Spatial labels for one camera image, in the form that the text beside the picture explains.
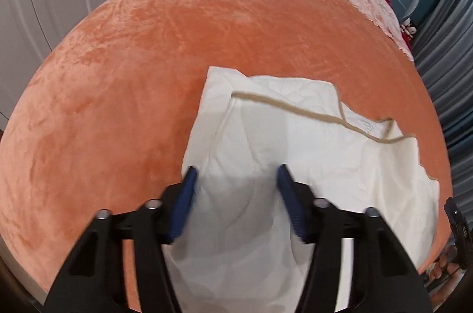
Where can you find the grey curtain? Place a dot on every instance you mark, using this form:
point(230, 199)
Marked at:
point(451, 76)

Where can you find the cream quilted jacket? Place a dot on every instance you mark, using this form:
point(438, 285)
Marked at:
point(332, 169)

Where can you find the orange plush blanket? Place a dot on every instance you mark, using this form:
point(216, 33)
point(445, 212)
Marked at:
point(147, 76)

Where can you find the person's right hand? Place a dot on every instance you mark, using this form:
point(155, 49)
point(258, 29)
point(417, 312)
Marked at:
point(445, 259)

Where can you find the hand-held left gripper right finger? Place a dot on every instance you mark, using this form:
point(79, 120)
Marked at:
point(292, 202)

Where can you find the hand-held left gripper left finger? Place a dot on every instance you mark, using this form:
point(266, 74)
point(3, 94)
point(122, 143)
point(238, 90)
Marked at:
point(183, 202)

